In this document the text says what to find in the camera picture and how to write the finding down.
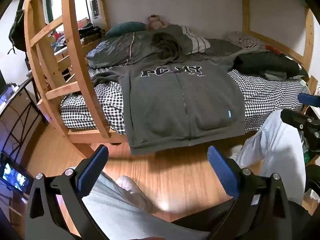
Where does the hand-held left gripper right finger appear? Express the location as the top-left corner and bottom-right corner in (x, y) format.
(207, 145), (293, 240)

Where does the black white checkered bed sheet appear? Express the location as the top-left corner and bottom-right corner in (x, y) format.
(60, 62), (310, 135)

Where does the pile of clothes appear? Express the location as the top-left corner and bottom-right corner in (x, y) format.
(77, 20), (105, 39)

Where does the pink plush toy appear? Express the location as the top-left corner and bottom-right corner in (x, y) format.
(146, 14), (169, 30)

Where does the dark green backpack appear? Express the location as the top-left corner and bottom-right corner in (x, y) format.
(9, 7), (27, 54)

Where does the computer case with lit fans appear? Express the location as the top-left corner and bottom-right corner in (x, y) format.
(0, 152), (34, 195)

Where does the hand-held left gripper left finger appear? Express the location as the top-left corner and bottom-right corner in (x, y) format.
(25, 145), (110, 240)

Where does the teal pillow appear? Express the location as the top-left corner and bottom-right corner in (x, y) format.
(105, 22), (147, 37)

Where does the person's right slipper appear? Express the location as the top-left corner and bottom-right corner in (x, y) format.
(229, 145), (244, 159)

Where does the person's left slipper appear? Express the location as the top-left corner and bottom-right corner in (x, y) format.
(116, 176), (155, 213)

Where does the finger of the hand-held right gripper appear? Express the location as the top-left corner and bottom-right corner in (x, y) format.
(280, 109), (314, 130)
(298, 93), (320, 105)

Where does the black metal frame desk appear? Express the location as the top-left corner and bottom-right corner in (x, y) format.
(0, 76), (48, 155)

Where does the person's black top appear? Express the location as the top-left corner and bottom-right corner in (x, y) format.
(172, 197), (318, 240)

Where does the wooden bunk bed frame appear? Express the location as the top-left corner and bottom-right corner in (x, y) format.
(60, 0), (318, 150)

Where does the grey duvet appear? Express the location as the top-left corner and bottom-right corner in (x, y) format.
(86, 24), (200, 68)

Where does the person's slipper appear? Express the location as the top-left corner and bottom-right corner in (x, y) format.
(116, 176), (155, 213)
(229, 145), (244, 159)

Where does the green plastic bag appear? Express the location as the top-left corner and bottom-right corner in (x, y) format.
(301, 130), (313, 165)

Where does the white striped pillow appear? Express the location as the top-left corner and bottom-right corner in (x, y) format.
(180, 25), (212, 53)

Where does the person's right leg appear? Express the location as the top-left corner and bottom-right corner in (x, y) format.
(230, 110), (308, 205)

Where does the black garment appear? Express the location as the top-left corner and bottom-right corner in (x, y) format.
(234, 51), (309, 79)

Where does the grey zip hoodie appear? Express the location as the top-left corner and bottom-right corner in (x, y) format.
(91, 32), (269, 155)

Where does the white wall fixture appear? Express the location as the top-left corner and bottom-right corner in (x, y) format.
(90, 0), (100, 19)

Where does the wooden bed ladder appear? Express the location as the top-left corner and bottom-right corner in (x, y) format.
(24, 0), (113, 144)

